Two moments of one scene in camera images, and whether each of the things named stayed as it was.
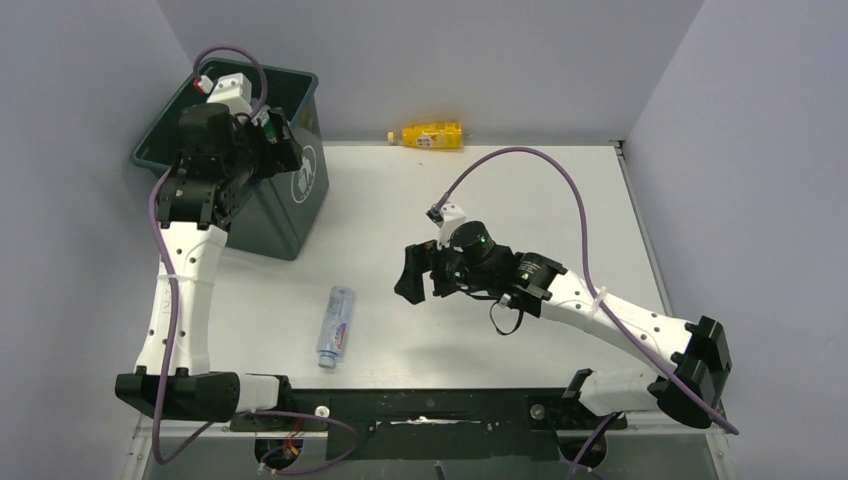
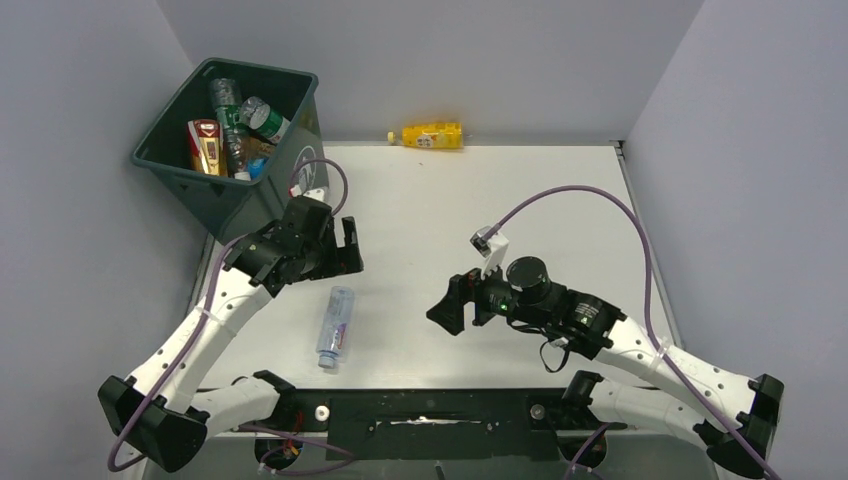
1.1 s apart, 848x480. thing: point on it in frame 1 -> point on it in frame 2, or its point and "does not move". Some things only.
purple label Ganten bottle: (334, 326) does not move
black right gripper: (419, 259) -> (461, 290)
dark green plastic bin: (285, 211) does not move
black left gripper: (277, 158) -> (343, 260)
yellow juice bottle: (436, 135) does not move
